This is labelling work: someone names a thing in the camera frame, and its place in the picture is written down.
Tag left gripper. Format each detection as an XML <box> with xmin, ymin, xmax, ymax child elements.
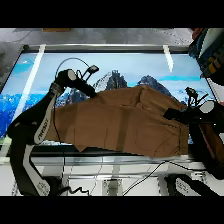
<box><xmin>74</xmin><ymin>79</ymin><xmax>99</xmax><ymax>100</ymax></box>

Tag brown pants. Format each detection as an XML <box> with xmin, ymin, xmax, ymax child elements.
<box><xmin>44</xmin><ymin>84</ymin><xmax>191</xmax><ymax>158</ymax></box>

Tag red garment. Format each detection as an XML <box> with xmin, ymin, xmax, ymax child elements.
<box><xmin>191</xmin><ymin>27</ymin><xmax>205</xmax><ymax>40</ymax></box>

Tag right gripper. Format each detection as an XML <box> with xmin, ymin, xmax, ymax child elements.
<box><xmin>162</xmin><ymin>107</ymin><xmax>192</xmax><ymax>125</ymax></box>

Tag red-brown garment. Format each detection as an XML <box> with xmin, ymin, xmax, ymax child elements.
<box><xmin>199</xmin><ymin>114</ymin><xmax>224</xmax><ymax>161</ymax></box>

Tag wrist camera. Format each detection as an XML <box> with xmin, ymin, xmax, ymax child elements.
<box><xmin>184</xmin><ymin>86</ymin><xmax>209</xmax><ymax>108</ymax></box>
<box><xmin>81</xmin><ymin>64</ymin><xmax>100</xmax><ymax>83</ymax></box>

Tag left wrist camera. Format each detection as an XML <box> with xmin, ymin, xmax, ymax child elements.
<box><xmin>81</xmin><ymin>64</ymin><xmax>100</xmax><ymax>83</ymax></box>

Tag heap of clothes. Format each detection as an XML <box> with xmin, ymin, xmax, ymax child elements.
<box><xmin>187</xmin><ymin>27</ymin><xmax>224</xmax><ymax>86</ymax></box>

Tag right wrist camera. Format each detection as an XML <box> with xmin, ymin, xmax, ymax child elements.
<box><xmin>184</xmin><ymin>86</ymin><xmax>209</xmax><ymax>108</ymax></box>

